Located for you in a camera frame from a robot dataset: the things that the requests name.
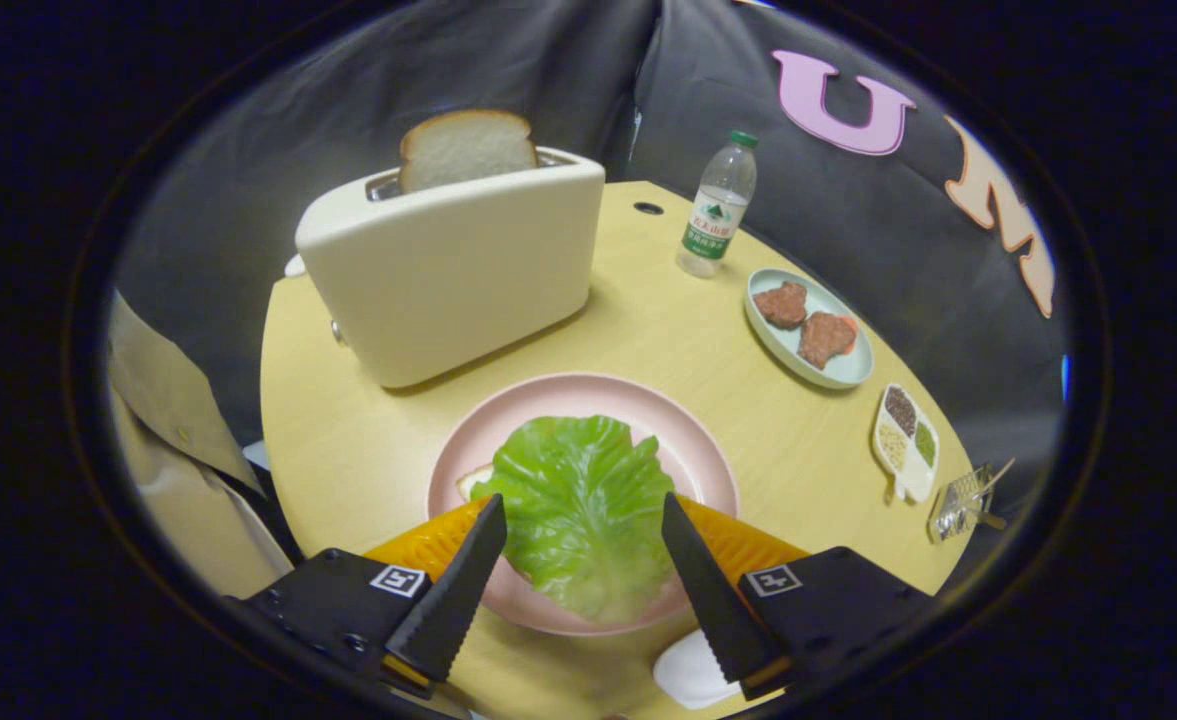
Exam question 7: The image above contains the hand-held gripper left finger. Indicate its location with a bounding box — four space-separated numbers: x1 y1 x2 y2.
238 493 509 701

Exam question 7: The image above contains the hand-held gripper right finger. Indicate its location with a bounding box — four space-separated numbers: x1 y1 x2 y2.
660 491 934 701

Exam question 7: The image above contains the green lettuce leaf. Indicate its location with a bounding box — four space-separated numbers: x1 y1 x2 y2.
470 415 678 627

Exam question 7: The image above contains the plain bread slice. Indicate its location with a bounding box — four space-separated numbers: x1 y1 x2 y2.
398 109 540 195

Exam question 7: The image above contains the white plate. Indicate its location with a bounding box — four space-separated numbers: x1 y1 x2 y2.
653 628 750 711

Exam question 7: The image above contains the white divided bean dish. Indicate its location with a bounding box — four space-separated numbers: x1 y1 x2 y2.
871 383 942 505

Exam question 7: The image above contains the pink plate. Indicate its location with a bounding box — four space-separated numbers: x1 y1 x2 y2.
427 373 741 638

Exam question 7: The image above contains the pale blue plate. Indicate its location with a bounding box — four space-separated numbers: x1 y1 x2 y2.
745 268 876 391

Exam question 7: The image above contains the brown meat patty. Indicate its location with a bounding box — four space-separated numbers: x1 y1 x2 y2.
753 281 810 331
798 312 858 372

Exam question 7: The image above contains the person's beige coat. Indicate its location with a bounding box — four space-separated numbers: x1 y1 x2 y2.
106 290 301 602

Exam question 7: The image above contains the white toaster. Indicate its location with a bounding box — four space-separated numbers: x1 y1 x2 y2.
286 147 607 390

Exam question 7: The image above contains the clear water bottle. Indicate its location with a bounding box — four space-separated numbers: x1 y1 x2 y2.
677 130 761 280

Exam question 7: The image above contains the wire utensil holder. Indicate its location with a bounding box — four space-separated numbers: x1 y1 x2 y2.
928 458 1018 545

